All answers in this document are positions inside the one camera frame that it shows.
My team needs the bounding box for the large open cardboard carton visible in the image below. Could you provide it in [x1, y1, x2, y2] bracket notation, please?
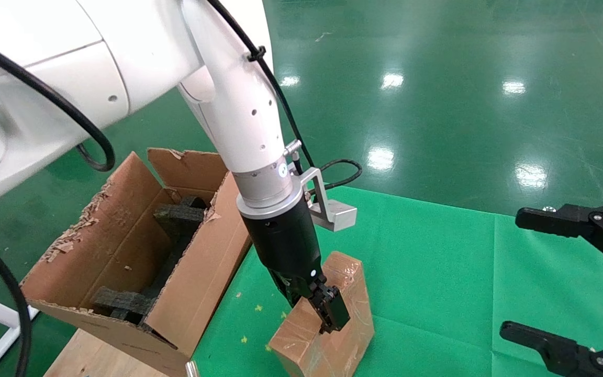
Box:
[20, 148, 252, 377]

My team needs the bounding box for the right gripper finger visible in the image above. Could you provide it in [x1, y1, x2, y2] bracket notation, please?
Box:
[515, 202, 603, 276]
[499, 321, 603, 377]

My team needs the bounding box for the black foam insert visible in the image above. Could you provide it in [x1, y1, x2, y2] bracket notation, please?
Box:
[91, 195, 209, 324]

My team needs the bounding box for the small taped cardboard box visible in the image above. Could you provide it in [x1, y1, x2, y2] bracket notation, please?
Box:
[269, 251, 375, 377]

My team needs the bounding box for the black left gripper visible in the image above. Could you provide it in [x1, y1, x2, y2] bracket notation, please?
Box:
[240, 195, 352, 335]

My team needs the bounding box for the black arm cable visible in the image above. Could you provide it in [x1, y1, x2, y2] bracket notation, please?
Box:
[0, 0, 363, 377]

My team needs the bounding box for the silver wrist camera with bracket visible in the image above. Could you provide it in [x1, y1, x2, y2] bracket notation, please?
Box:
[299, 167, 358, 232]

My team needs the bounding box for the green table cloth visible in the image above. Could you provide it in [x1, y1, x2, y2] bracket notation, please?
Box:
[192, 186, 603, 377]

